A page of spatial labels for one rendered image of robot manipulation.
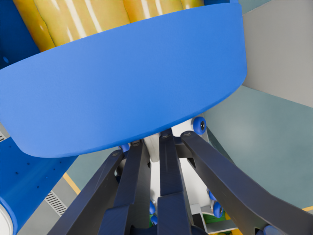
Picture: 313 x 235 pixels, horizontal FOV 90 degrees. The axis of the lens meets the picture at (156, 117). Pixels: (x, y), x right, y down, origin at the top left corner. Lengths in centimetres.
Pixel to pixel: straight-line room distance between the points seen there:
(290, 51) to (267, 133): 129
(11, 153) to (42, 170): 10
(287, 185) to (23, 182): 225
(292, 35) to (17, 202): 85
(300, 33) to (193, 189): 50
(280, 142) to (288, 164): 29
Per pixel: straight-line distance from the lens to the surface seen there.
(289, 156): 209
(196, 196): 60
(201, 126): 39
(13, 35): 31
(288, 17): 56
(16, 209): 62
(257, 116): 168
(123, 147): 40
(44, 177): 69
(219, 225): 66
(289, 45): 58
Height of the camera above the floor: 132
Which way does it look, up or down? 69 degrees down
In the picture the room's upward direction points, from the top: 180 degrees clockwise
